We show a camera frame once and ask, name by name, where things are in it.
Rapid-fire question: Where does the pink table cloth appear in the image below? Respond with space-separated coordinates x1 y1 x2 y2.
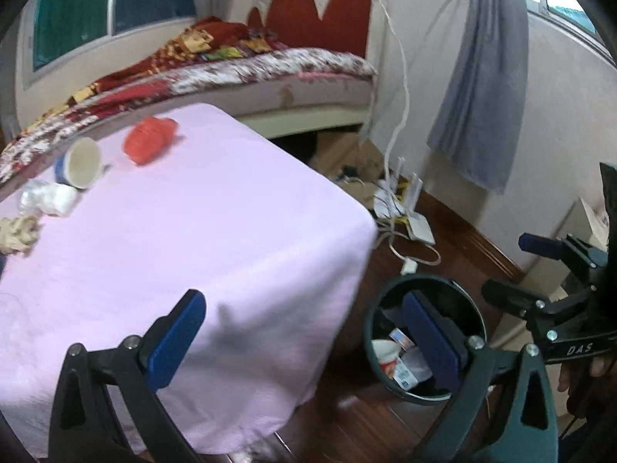
1 103 376 457

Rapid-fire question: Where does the beige crumpled cloth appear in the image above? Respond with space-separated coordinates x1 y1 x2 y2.
0 215 39 255

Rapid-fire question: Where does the red paper cup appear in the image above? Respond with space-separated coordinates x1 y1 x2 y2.
371 340 401 379

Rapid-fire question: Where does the person right hand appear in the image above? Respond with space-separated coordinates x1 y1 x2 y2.
557 353 616 418

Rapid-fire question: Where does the white power adapter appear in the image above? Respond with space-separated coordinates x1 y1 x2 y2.
401 258 418 275

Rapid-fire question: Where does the red patterned blanket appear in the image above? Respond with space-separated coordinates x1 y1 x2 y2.
16 16 287 131

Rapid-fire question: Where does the right window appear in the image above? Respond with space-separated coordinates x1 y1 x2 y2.
526 0 615 65

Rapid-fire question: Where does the blue white paper cup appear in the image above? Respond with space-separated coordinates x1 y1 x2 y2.
53 137 103 190

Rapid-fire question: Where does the black trash bin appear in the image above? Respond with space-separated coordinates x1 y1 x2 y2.
363 274 488 406

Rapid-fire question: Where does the white tissue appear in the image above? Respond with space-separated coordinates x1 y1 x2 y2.
19 180 79 218

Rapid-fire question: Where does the white wifi router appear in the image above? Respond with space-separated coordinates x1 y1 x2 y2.
373 157 423 218

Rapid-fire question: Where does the window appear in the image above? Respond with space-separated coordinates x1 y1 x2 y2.
526 0 615 65
20 0 197 89

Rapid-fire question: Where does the grey curtain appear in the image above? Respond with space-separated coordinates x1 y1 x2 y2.
428 0 529 194

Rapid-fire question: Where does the bed mattress floral sheet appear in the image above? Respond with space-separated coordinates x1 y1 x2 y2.
1 48 378 184

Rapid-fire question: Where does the cardboard box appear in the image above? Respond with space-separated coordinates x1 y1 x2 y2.
310 131 384 210

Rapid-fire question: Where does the red heart headboard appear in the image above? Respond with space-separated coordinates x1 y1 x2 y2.
247 0 372 57

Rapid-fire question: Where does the red plastic bag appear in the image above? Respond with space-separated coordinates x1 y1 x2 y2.
122 116 179 166

